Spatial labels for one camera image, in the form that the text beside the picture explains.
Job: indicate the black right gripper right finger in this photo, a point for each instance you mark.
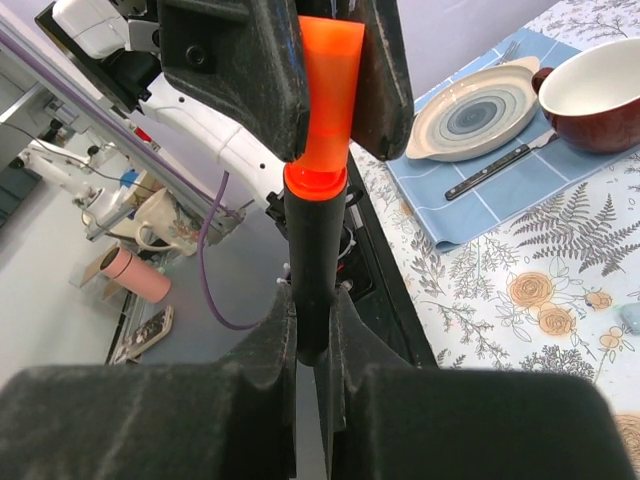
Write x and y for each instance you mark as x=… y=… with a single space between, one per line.
x=388 y=419

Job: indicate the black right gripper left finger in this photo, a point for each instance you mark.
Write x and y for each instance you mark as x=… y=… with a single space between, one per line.
x=233 y=418

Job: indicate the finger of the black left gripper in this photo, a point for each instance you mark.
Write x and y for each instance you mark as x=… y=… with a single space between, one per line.
x=383 y=112
x=244 y=59

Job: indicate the orange highlighter cap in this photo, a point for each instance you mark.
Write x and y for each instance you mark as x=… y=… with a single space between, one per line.
x=332 y=52

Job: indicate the black orange highlighter marker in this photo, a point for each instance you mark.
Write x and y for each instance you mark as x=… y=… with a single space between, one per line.
x=314 y=209

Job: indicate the light blue highlighter marker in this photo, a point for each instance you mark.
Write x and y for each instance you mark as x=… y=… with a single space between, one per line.
x=630 y=315

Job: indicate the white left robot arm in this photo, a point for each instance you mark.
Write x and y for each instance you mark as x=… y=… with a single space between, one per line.
x=116 y=46

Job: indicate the cream ceramic plate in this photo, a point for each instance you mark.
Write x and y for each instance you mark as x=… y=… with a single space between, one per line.
x=476 y=114

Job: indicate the patterned smartphone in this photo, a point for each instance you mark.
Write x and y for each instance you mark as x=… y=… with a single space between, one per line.
x=145 y=337

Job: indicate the silver fork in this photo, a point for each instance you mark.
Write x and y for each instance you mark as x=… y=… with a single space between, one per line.
x=508 y=54

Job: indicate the floral ceramic mug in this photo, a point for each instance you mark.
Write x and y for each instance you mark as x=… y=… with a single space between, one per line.
x=167 y=220

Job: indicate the pink cylinder tube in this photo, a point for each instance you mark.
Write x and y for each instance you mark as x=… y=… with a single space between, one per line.
x=131 y=272

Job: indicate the light blue checkered cloth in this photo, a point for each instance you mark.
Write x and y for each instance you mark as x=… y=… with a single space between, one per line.
x=457 y=202

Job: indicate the brown white mug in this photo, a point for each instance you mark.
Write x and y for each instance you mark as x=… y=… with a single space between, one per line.
x=592 y=99

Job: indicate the black handled knife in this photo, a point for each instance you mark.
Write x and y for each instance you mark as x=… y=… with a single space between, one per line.
x=500 y=164

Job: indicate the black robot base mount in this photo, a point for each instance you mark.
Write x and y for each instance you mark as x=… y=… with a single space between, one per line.
x=370 y=273

